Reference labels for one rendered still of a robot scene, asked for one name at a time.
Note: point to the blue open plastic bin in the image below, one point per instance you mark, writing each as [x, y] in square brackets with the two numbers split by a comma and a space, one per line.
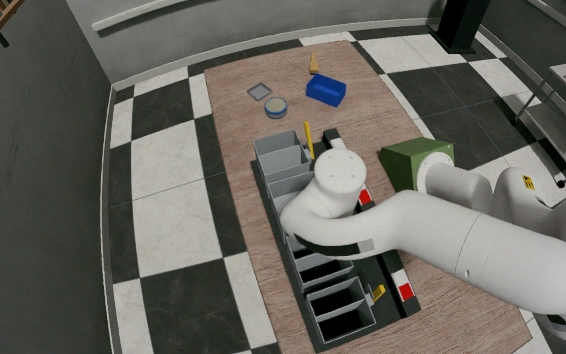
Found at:
[326, 90]

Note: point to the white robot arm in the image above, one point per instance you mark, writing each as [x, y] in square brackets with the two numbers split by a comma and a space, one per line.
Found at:
[525, 268]

